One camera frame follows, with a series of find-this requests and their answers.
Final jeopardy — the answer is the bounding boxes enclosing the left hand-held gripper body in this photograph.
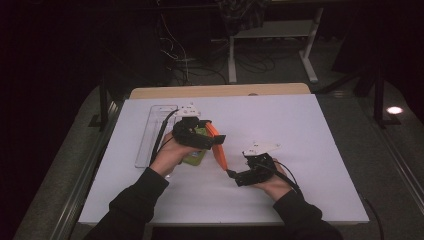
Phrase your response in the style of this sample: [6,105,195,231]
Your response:
[171,103,215,151]

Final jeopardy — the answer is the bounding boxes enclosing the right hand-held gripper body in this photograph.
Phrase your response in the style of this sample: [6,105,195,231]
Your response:
[234,142,281,188]

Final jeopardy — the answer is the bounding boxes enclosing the orange phone case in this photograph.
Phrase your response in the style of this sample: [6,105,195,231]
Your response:
[204,121,230,172]

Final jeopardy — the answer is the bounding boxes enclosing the green cartoon phone case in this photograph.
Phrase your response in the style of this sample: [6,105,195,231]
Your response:
[181,126,208,167]

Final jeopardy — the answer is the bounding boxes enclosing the clear plastic box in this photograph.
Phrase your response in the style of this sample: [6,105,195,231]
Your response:
[134,104,180,170]

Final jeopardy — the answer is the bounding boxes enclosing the person's right hand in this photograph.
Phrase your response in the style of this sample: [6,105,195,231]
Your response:
[254,160,295,202]

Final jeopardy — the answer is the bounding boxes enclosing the person's left hand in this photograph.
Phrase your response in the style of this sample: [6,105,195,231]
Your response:
[148,130,202,178]

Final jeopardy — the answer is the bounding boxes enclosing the light wooden table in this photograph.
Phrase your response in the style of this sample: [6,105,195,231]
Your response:
[128,82,312,100]

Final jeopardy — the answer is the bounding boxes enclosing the black metal stand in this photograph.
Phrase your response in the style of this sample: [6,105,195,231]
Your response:
[372,65,403,130]
[87,74,112,133]

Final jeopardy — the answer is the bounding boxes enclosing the dark patterned cloth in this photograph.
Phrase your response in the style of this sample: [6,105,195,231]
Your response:
[215,0,272,36]

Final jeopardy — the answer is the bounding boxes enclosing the right hand-held gripper cable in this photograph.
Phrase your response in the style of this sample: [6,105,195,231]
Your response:
[262,160,305,198]

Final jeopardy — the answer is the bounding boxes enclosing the hand-held gripper cable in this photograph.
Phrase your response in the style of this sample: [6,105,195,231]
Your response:
[262,160,305,198]
[149,108,180,167]

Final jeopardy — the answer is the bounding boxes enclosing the left hand-held gripper cable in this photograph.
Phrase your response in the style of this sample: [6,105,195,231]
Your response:
[149,108,180,167]

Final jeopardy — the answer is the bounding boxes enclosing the tangle of floor cables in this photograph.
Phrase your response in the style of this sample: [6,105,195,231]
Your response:
[155,12,289,86]

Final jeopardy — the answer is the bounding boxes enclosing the white metal desk frame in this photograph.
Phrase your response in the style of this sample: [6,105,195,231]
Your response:
[227,6,325,85]

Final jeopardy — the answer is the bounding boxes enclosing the black floor cable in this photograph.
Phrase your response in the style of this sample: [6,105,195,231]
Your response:
[362,197,385,240]

